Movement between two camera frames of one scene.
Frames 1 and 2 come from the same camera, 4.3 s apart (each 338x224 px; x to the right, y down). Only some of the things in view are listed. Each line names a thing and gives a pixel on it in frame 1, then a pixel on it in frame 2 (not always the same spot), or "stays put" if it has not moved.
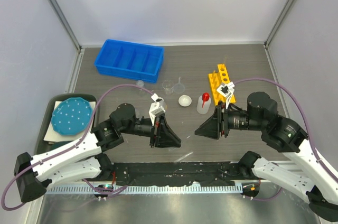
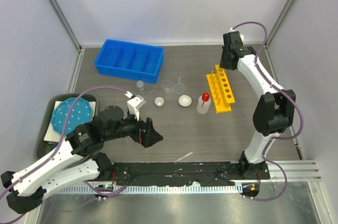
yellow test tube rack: x=217 y=79 stays put
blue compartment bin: x=130 y=61 stays put
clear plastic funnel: x=179 y=87 stays put
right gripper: x=217 y=121 -> x=222 y=64
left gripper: x=163 y=136 -> x=149 y=137
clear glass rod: x=186 y=156 stays put
